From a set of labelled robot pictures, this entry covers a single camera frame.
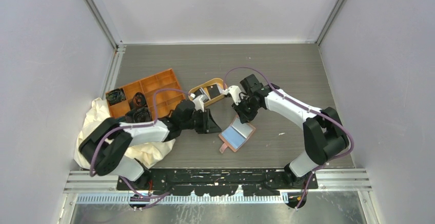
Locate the dark rolled belt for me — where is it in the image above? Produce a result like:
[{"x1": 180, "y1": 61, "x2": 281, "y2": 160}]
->
[
  {"x1": 105, "y1": 88, "x2": 126, "y2": 106},
  {"x1": 125, "y1": 108, "x2": 153, "y2": 123},
  {"x1": 130, "y1": 92, "x2": 148, "y2": 109}
]

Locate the orange compartment tray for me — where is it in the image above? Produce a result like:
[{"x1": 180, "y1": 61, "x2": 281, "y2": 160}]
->
[{"x1": 107, "y1": 69, "x2": 186, "y2": 119}]

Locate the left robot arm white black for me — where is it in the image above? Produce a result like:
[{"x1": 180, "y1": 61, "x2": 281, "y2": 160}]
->
[{"x1": 78, "y1": 99, "x2": 222, "y2": 190}]

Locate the cream cloth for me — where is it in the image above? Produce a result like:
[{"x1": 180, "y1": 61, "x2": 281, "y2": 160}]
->
[{"x1": 73, "y1": 98, "x2": 175, "y2": 170}]

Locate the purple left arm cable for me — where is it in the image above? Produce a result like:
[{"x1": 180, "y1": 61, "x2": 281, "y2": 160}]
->
[{"x1": 89, "y1": 88, "x2": 196, "y2": 177}]

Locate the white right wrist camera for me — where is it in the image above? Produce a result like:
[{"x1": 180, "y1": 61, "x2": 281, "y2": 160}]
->
[{"x1": 222, "y1": 85, "x2": 242, "y2": 104}]

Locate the dark rolled belt lower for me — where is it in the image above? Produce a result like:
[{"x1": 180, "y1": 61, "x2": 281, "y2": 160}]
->
[{"x1": 125, "y1": 108, "x2": 153, "y2": 123}]

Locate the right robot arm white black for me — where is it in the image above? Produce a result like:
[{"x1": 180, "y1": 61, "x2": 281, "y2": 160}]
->
[{"x1": 225, "y1": 74, "x2": 350, "y2": 189}]

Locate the black card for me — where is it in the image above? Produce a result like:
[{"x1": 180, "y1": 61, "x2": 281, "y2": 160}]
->
[{"x1": 206, "y1": 84, "x2": 221, "y2": 99}]

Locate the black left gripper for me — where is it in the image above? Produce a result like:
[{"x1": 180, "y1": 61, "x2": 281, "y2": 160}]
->
[{"x1": 180, "y1": 108, "x2": 221, "y2": 133}]

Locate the oval wooden card tray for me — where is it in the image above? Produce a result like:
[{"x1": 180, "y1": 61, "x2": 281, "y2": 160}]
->
[{"x1": 188, "y1": 78, "x2": 225, "y2": 107}]

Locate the dark rolled belt middle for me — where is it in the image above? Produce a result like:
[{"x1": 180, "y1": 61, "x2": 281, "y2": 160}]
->
[{"x1": 130, "y1": 92, "x2": 148, "y2": 109}]

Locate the dark rolled belt upper left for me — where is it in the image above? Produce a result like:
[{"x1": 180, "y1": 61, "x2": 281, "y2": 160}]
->
[{"x1": 105, "y1": 88, "x2": 126, "y2": 106}]

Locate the black mounting base plate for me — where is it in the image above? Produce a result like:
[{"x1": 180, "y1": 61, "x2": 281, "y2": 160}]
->
[{"x1": 131, "y1": 168, "x2": 318, "y2": 196}]

